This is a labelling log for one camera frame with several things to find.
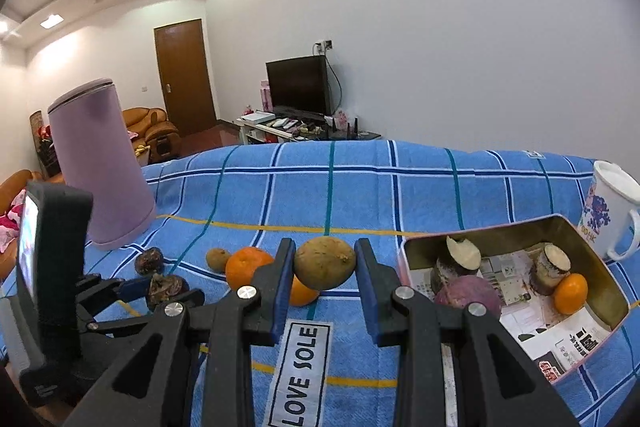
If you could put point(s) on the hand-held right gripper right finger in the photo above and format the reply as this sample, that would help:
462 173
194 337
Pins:
371 299

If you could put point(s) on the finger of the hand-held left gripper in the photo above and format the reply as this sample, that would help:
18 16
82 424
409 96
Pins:
134 289
192 297

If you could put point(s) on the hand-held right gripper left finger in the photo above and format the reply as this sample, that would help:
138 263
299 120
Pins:
281 297

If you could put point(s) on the small orange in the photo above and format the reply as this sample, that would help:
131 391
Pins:
302 296
571 294

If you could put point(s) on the dark brown water chestnut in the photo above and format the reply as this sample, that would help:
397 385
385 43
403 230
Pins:
167 289
148 262

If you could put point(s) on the small brown round fruit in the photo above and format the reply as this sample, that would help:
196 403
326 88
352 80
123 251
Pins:
217 259
325 264

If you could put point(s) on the large orange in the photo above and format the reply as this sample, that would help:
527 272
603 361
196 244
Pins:
245 267

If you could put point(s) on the purple round turnip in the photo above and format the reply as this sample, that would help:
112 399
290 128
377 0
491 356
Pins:
467 293

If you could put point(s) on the taro piece jagged cut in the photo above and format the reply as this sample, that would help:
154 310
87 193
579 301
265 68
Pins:
460 257

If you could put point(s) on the pink tin box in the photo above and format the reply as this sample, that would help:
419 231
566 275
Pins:
590 257

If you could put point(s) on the pink floral pillow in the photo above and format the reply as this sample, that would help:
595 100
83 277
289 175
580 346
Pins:
7 227

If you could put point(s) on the brown leather sofa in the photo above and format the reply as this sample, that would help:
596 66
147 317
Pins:
12 184

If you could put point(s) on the lilac electric kettle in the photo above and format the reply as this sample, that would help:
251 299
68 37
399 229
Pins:
100 167

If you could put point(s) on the blue plaid blanket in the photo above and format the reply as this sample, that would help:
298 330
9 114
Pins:
375 197

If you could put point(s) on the dark rack with red clothes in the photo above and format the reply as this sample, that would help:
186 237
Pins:
45 142

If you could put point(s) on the brown leather armchair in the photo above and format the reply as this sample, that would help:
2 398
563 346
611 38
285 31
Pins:
150 124

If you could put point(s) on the white television stand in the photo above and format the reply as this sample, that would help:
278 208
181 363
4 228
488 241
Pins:
260 133

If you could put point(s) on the black router with antennas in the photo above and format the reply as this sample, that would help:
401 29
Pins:
357 131

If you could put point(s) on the white set-top box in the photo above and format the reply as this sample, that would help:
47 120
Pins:
257 117

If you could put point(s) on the pink flower decoration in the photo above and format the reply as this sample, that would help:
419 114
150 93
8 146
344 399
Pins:
342 119

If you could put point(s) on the printed paper leaflets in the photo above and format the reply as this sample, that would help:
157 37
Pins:
565 342

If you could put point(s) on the pink gift box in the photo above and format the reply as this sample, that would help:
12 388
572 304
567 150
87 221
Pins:
266 96

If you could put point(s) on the black flat television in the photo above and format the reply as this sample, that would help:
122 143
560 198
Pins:
297 84

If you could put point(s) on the brown wooden door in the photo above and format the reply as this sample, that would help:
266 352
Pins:
185 77

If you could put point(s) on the square ceiling light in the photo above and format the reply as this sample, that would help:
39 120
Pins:
52 21

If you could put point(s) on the white mug blue print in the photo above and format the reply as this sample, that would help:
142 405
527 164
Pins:
607 207

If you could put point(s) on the wall power outlet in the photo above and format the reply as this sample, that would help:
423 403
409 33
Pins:
323 46

